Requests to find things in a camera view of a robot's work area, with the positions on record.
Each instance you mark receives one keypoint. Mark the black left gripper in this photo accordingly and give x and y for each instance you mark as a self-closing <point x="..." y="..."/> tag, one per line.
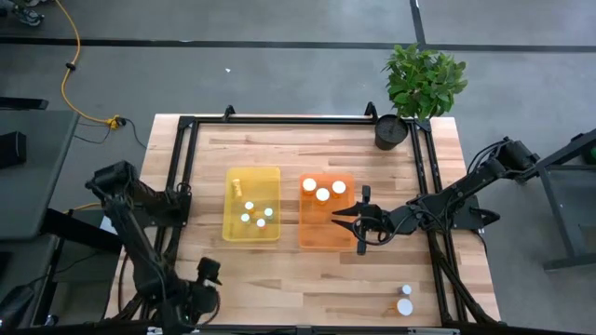
<point x="205" y="300"/>

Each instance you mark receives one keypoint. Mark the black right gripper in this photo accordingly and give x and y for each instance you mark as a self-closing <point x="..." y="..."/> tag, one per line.
<point x="375" y="223"/>

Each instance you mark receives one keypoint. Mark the grey metal table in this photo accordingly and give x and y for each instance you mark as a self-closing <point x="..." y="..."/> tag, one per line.
<point x="560" y="209"/>

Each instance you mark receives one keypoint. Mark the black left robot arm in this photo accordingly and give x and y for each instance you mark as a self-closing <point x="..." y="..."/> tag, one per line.
<point x="135" y="232"/>

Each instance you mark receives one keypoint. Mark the person's shoe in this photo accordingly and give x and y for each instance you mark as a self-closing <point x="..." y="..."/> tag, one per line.
<point x="30" y="17"/>

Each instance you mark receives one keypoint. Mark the black box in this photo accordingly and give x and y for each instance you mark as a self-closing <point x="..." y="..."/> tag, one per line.
<point x="11" y="150"/>

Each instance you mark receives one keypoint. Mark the green potted plant black pot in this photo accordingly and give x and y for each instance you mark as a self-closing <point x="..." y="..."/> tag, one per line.
<point x="421" y="84"/>

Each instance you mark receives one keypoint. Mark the translucent yellow plastic bin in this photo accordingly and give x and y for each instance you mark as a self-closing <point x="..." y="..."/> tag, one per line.
<point x="265" y="186"/>

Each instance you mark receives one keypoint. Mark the grey desk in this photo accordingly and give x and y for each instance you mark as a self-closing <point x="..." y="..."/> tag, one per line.
<point x="32" y="195"/>

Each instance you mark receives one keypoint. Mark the white sheet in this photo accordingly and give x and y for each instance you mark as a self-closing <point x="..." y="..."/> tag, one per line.
<point x="108" y="225"/>

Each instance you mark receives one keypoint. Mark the dark rounded object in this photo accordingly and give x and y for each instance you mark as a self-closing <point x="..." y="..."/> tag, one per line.
<point x="14" y="304"/>

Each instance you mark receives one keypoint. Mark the black depth camera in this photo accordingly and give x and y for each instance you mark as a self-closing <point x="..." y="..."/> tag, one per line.
<point x="303" y="331"/>

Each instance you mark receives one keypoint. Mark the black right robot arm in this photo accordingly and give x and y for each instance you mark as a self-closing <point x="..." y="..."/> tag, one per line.
<point x="447" y="200"/>

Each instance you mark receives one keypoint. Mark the black flat bar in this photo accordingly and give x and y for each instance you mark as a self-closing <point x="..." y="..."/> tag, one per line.
<point x="23" y="103"/>

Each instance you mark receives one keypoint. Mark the translucent orange plastic bin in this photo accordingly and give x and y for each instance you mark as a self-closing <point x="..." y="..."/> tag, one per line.
<point x="321" y="228"/>

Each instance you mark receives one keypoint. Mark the silver metal bar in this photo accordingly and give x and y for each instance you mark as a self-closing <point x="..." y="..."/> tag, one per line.
<point x="433" y="331"/>

